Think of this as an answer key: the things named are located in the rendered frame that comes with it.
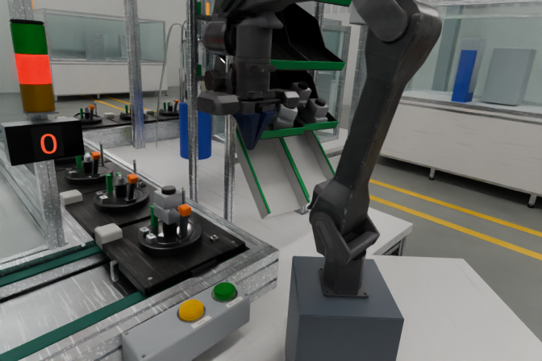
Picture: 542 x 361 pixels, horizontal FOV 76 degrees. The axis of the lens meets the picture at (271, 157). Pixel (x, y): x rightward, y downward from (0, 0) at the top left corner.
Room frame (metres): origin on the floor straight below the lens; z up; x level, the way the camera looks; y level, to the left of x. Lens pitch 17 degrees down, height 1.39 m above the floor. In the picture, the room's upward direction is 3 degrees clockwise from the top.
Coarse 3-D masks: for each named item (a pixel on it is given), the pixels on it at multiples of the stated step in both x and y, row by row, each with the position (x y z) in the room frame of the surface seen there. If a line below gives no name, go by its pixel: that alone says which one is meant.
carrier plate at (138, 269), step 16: (144, 224) 0.75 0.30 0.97; (208, 224) 0.77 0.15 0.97; (128, 240) 0.67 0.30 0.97; (208, 240) 0.69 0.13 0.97; (224, 240) 0.69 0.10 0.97; (240, 240) 0.70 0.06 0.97; (112, 256) 0.62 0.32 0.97; (128, 256) 0.61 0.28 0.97; (144, 256) 0.61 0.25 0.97; (176, 256) 0.62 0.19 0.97; (192, 256) 0.62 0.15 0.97; (208, 256) 0.63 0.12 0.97; (224, 256) 0.65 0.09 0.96; (128, 272) 0.56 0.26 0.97; (144, 272) 0.56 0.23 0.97; (160, 272) 0.56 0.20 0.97; (176, 272) 0.57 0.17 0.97; (144, 288) 0.52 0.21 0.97; (160, 288) 0.54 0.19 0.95
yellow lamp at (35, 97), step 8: (24, 88) 0.61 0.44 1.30; (32, 88) 0.61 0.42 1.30; (40, 88) 0.61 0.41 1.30; (48, 88) 0.63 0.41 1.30; (24, 96) 0.61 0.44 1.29; (32, 96) 0.61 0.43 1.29; (40, 96) 0.61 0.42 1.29; (48, 96) 0.62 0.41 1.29; (24, 104) 0.61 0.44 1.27; (32, 104) 0.61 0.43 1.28; (40, 104) 0.61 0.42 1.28; (48, 104) 0.62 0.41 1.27; (32, 112) 0.61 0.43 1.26
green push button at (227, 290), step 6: (222, 282) 0.54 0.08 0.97; (216, 288) 0.53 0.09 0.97; (222, 288) 0.53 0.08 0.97; (228, 288) 0.53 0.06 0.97; (234, 288) 0.53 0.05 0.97; (216, 294) 0.51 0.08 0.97; (222, 294) 0.51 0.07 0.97; (228, 294) 0.51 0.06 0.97; (234, 294) 0.52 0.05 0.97; (222, 300) 0.51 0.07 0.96
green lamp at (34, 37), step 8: (16, 24) 0.61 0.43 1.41; (24, 24) 0.61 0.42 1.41; (32, 24) 0.62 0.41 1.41; (16, 32) 0.61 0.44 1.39; (24, 32) 0.61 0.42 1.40; (32, 32) 0.61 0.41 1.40; (40, 32) 0.63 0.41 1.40; (16, 40) 0.61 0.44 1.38; (24, 40) 0.61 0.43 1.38; (32, 40) 0.61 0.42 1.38; (40, 40) 0.62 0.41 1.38; (16, 48) 0.61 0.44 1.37; (24, 48) 0.61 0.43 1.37; (32, 48) 0.61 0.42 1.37; (40, 48) 0.62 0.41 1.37
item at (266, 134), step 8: (216, 56) 0.97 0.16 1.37; (224, 56) 0.98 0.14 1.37; (240, 56) 1.01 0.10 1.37; (216, 64) 0.97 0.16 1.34; (224, 64) 0.93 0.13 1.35; (224, 72) 0.93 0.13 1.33; (272, 72) 0.97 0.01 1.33; (272, 80) 0.97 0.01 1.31; (272, 88) 0.97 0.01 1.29; (280, 88) 0.94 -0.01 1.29; (296, 120) 0.88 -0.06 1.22; (272, 128) 0.84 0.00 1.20; (296, 128) 0.84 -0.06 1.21; (304, 128) 0.85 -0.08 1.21; (264, 136) 0.79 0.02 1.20; (272, 136) 0.80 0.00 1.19; (280, 136) 0.82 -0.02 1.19; (288, 136) 0.84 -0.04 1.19
